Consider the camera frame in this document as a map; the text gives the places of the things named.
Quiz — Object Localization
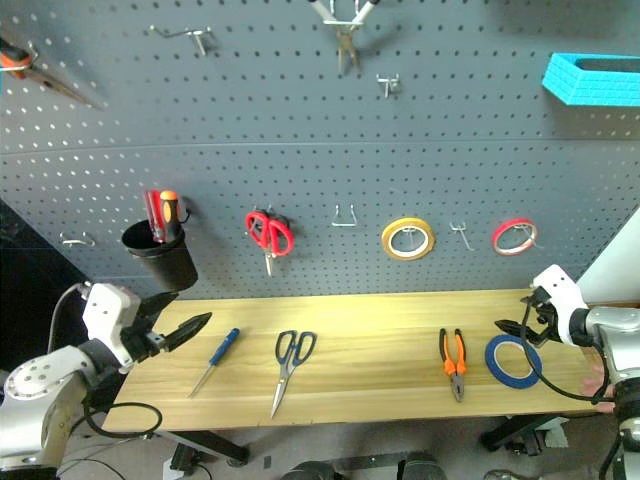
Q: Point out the orange black handled pliers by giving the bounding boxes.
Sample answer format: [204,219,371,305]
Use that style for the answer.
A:
[438,327,469,405]

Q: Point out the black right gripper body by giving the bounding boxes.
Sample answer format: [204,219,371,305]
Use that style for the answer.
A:
[527,298,560,349]

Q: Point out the metal double prong hook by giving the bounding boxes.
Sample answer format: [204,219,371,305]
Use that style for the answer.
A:
[448,221,474,252]

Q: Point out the yellow tape roll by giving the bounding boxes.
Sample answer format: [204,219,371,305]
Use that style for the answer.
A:
[380,216,437,262]

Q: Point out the red handled screwdriver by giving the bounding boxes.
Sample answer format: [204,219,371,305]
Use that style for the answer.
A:
[143,189,166,245]

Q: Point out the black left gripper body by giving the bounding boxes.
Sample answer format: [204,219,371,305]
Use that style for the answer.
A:
[119,323,170,365]

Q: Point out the person's bare hand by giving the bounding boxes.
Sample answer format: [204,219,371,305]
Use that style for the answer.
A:
[581,364,617,416]

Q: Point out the black table leg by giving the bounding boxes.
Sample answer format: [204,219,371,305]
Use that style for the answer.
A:
[144,427,251,464]
[479,413,557,454]

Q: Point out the wide metal loop hook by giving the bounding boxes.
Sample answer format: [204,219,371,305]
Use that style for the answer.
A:
[59,230,97,249]

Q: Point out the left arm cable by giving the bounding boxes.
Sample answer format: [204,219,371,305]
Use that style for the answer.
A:
[47,283,164,442]

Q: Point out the red tape roll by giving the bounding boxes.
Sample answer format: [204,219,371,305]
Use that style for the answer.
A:
[490,216,540,259]

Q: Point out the white handled needle-nose pliers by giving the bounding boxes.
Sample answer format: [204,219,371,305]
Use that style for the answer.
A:
[308,0,382,77]

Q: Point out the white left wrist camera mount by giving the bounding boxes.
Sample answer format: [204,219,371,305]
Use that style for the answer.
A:
[81,282,144,369]

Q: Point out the grey perforated pegboard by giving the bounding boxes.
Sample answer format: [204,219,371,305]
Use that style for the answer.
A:
[0,0,640,302]

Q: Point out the red handled scissors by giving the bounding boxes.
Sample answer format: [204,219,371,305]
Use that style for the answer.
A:
[244,206,296,278]

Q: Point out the orange black handled screwdriver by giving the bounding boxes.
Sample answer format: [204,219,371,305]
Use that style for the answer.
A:
[158,189,184,247]

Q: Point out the black box under table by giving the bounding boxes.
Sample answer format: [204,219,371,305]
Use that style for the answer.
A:
[168,443,197,475]

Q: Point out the long metal peg hook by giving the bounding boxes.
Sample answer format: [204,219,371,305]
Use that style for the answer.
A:
[148,25,214,56]

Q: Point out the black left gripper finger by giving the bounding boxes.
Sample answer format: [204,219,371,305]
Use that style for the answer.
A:
[164,311,214,353]
[136,291,180,332]

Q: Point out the metal trapezoid loop hook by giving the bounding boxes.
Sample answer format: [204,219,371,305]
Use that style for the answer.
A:
[330,201,361,229]

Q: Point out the orange handled needle-nose pliers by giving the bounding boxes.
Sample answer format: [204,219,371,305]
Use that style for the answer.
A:
[0,36,105,112]

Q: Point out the blue tape roll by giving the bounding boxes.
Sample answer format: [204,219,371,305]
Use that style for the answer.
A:
[483,334,544,390]

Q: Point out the black plastic cup holder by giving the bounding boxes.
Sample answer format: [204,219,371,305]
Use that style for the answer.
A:
[120,219,200,293]

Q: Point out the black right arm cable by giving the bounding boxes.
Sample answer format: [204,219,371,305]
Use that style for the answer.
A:
[519,299,614,406]

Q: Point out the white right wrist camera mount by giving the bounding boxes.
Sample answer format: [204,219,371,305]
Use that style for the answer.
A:
[531,264,591,346]

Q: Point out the short metal peg hook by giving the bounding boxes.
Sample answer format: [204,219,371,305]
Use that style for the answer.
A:
[375,73,402,98]

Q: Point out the cyan plastic basket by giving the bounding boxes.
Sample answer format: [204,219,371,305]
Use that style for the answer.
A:
[541,51,640,108]

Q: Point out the blue black handled scissors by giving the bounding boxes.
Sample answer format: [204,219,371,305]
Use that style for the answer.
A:
[269,329,318,421]

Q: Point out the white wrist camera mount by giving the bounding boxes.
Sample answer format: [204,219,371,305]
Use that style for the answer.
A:
[531,264,591,346]
[81,282,144,369]

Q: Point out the blue handled screwdriver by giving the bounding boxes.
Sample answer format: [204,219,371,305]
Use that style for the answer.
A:
[187,327,242,400]

